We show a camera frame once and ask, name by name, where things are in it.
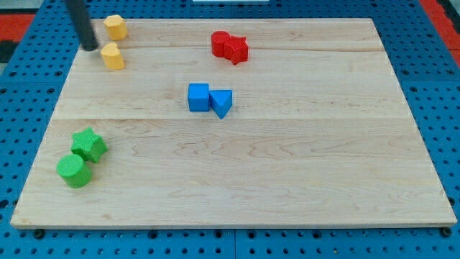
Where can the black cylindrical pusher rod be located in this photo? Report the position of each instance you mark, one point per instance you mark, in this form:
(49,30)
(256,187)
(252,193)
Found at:
(82,24)

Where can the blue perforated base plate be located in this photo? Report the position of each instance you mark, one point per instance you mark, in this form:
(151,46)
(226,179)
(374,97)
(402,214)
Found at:
(35,74)

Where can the green cylinder block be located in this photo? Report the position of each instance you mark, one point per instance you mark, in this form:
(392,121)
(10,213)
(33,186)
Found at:
(74,171)

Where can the yellow heart block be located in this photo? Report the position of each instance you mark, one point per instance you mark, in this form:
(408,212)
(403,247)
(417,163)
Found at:
(112,57)

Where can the red cylinder block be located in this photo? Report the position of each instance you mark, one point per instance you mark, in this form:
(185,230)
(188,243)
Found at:
(218,40)

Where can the yellow hexagon block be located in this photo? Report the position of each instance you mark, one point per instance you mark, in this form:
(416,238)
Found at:
(115,27)

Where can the light wooden board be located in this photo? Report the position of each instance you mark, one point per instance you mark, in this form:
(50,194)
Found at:
(319,135)

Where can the green star block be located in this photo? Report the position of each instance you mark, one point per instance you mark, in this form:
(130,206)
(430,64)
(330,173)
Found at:
(88,145)

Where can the red star block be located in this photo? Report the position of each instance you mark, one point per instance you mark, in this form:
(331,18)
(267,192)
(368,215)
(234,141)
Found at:
(236,49)

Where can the blue triangle block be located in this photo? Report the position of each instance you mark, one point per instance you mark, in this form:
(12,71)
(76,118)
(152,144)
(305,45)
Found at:
(221,101)

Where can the blue cube block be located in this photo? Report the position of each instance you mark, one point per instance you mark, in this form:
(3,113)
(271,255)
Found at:
(198,97)

